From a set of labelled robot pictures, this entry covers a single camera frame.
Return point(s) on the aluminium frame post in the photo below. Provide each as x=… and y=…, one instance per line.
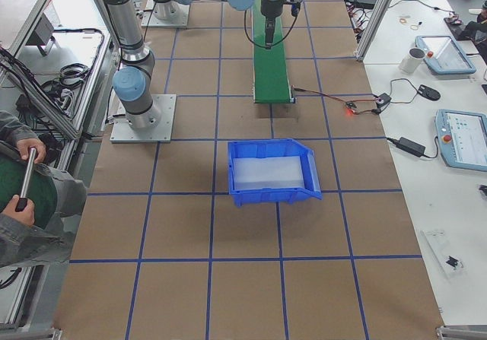
x=368, y=35

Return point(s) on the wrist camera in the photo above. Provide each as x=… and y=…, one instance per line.
x=295, y=6

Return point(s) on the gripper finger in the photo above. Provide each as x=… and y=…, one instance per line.
x=269, y=33

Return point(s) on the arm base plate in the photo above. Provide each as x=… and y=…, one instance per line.
x=152, y=126
x=169, y=14

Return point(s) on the small controller board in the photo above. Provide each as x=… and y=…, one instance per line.
x=382, y=100

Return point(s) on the blue plastic bin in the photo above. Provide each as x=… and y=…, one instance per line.
x=271, y=170

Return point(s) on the person upper hand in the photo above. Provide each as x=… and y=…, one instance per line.
x=26, y=144

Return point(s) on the upper teach pendant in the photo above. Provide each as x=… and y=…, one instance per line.
x=444, y=55

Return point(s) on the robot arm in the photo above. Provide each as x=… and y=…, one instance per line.
x=132, y=82

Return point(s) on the metal rod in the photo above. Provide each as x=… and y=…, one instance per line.
x=22, y=201

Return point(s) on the lower teach pendant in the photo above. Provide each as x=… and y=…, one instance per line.
x=462, y=139

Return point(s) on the green conveyor belt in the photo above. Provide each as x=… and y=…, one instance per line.
x=271, y=84

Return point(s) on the white mug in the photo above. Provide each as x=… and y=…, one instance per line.
x=412, y=60

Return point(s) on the teach pendant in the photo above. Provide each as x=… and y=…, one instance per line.
x=462, y=139
x=444, y=55

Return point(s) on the black power adapter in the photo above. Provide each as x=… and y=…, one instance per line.
x=410, y=147

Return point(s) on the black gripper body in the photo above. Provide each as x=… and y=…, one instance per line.
x=269, y=8

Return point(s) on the clear plastic plate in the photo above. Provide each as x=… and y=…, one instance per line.
x=450, y=265

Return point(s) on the black computer mouse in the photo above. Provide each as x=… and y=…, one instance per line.
x=429, y=93

